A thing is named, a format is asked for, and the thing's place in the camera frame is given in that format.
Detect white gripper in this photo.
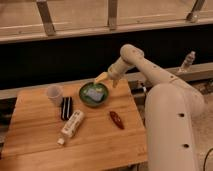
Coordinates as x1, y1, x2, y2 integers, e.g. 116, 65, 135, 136
94, 58, 134, 88

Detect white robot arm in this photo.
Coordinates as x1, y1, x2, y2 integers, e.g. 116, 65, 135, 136
95, 44, 205, 171

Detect blue sponge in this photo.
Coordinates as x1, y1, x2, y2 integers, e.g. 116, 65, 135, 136
86, 88, 103, 102

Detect green bowl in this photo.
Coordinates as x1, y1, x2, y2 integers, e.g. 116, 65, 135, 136
79, 82, 109, 107

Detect red chili pepper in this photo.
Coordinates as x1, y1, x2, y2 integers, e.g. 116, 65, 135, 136
109, 111, 124, 129

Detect black rectangular case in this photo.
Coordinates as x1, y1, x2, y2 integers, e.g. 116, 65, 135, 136
61, 97, 73, 121

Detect white tube bottle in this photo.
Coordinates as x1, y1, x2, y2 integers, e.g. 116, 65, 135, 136
57, 110, 85, 145

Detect clear plastic bottle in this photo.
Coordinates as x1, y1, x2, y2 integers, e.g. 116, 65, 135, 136
179, 51, 195, 72

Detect metal railing frame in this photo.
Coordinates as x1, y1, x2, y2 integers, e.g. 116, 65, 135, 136
0, 0, 213, 44

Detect black cable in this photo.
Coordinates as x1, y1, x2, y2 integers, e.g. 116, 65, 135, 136
202, 147, 213, 171

